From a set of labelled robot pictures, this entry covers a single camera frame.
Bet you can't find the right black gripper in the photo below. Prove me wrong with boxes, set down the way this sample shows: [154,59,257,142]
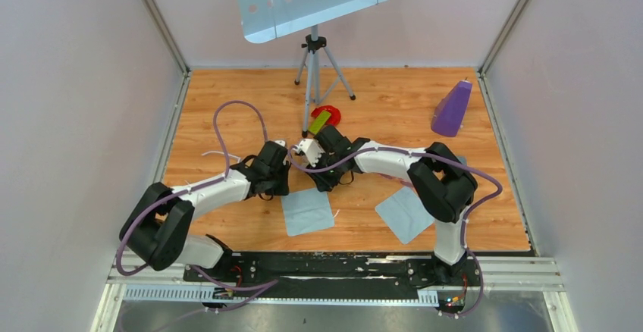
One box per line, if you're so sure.
[306,152,343,193]

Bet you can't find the white sunglasses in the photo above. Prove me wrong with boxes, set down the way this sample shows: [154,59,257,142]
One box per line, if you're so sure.
[202,149,242,163]

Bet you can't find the blue cleaning cloth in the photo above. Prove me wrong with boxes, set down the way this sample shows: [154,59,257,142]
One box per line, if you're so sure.
[281,189,335,236]
[375,187,434,245]

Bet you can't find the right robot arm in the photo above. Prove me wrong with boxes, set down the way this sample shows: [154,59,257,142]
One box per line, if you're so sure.
[296,126,478,285]

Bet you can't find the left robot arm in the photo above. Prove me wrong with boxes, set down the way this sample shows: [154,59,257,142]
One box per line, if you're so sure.
[119,140,290,281]

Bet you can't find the green rectangular block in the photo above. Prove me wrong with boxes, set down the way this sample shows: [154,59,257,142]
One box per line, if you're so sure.
[307,110,332,135]

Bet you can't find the red curved plastic piece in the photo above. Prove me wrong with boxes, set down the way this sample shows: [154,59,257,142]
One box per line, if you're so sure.
[311,105,341,126]

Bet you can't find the grey tripod stand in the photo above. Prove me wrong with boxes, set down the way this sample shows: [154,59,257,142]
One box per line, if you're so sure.
[294,25,356,138]

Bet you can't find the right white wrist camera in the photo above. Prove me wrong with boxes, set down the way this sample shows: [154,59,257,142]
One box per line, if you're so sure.
[294,139,325,168]

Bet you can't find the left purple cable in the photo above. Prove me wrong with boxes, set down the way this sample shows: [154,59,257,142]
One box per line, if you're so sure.
[115,100,270,277]

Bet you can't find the white slotted cable duct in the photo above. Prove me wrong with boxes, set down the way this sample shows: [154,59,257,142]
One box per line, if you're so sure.
[123,284,439,308]

